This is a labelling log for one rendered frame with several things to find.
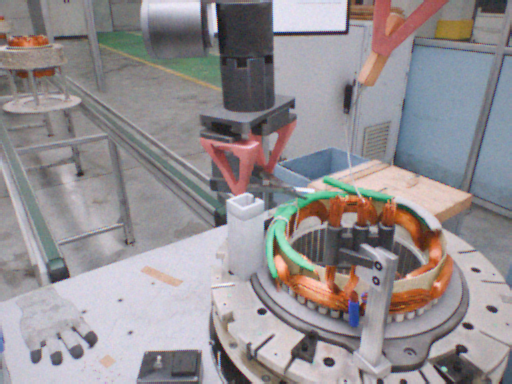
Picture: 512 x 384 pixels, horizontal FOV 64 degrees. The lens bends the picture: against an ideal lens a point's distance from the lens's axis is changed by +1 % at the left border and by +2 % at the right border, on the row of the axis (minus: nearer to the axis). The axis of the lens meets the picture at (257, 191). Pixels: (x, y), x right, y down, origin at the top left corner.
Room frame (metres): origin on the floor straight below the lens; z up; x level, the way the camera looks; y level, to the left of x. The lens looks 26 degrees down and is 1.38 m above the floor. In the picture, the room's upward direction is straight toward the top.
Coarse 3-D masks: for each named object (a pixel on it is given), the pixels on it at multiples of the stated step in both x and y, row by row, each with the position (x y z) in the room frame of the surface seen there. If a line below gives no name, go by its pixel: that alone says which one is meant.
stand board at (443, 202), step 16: (336, 176) 0.69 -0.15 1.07; (368, 176) 0.69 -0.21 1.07; (384, 176) 0.69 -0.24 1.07; (400, 176) 0.69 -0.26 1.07; (400, 192) 0.62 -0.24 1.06; (416, 192) 0.62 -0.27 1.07; (432, 192) 0.62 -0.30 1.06; (448, 192) 0.62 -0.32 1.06; (464, 192) 0.62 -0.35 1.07; (432, 208) 0.57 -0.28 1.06; (448, 208) 0.57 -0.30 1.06; (464, 208) 0.60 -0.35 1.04
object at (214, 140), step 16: (208, 128) 0.43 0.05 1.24; (224, 128) 0.43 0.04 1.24; (208, 144) 0.42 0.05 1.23; (224, 144) 0.40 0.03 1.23; (240, 144) 0.40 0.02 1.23; (256, 144) 0.40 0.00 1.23; (224, 160) 0.43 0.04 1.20; (240, 160) 0.40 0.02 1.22; (224, 176) 0.43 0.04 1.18; (240, 176) 0.41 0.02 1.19; (240, 192) 0.42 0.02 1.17
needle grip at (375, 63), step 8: (392, 16) 0.36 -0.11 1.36; (400, 16) 0.36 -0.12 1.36; (392, 24) 0.36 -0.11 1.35; (400, 24) 0.36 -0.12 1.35; (392, 32) 0.36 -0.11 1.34; (368, 56) 0.37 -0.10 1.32; (376, 56) 0.36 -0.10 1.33; (384, 56) 0.36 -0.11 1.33; (368, 64) 0.37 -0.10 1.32; (376, 64) 0.36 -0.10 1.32; (384, 64) 0.37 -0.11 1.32; (368, 72) 0.37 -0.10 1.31; (376, 72) 0.37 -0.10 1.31; (360, 80) 0.37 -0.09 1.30; (368, 80) 0.37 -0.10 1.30; (376, 80) 0.37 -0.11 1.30
